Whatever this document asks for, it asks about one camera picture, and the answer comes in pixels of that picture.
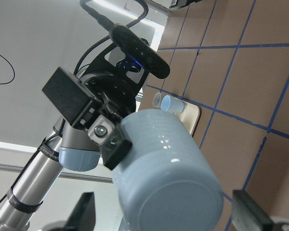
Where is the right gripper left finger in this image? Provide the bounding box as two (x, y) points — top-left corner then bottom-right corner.
(42, 192), (96, 231)

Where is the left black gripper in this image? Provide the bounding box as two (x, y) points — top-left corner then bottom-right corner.
(80, 43), (149, 169)

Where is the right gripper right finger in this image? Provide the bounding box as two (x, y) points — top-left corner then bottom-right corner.
(232, 190), (289, 231)

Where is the light blue cup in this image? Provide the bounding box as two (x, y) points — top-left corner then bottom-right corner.
(112, 109), (223, 231)

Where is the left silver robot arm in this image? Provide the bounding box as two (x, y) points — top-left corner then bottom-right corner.
(0, 41), (170, 231)

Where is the grey cup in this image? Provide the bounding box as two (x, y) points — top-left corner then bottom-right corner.
(152, 92), (162, 109)

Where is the blue cup on tray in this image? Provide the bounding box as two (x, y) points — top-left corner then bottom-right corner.
(161, 95), (185, 114)

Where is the cream serving tray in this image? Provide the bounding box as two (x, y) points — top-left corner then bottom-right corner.
(175, 102), (201, 136)

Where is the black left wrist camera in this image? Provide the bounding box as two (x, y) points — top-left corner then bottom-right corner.
(109, 24), (170, 79)

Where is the black braided cable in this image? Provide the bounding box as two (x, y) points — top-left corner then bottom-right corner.
(73, 0), (150, 77)

